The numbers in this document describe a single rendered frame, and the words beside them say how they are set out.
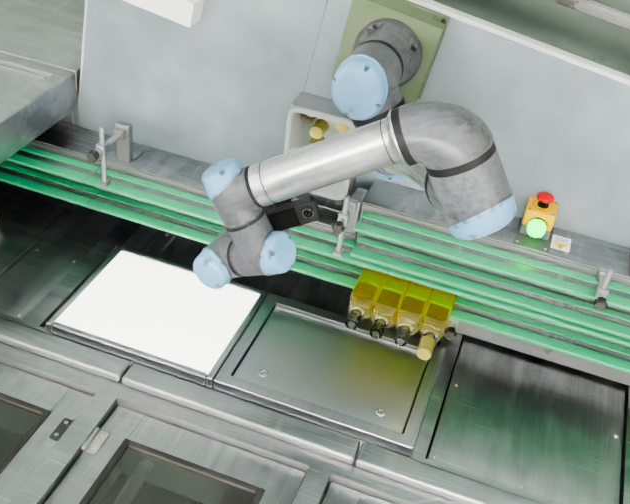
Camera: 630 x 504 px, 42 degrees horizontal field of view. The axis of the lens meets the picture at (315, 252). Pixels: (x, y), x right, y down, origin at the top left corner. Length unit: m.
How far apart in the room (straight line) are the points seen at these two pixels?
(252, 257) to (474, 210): 0.40
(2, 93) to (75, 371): 0.76
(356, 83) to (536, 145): 0.51
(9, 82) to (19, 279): 0.52
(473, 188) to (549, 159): 0.69
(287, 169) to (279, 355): 0.70
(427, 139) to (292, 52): 0.80
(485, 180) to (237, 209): 0.42
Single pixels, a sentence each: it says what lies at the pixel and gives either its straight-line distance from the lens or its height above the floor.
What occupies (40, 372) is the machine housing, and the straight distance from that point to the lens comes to 1.98.
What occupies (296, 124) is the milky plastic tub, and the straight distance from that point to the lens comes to 2.04.
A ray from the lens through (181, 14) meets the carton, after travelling 2.05.
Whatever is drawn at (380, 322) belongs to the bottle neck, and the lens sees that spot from 1.87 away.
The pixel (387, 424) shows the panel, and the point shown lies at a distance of 1.85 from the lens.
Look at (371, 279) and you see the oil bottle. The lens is 1.96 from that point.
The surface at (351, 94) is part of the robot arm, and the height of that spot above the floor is 1.06.
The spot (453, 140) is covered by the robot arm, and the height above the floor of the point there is 1.38.
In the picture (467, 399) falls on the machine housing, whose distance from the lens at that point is 2.00.
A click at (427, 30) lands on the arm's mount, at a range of 1.83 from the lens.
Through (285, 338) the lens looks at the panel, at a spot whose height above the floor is 1.12.
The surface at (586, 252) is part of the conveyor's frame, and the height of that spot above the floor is 0.83.
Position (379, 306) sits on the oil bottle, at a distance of 1.90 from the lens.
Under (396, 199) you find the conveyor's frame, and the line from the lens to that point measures 2.03.
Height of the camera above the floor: 2.52
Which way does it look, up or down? 51 degrees down
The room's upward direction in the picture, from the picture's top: 149 degrees counter-clockwise
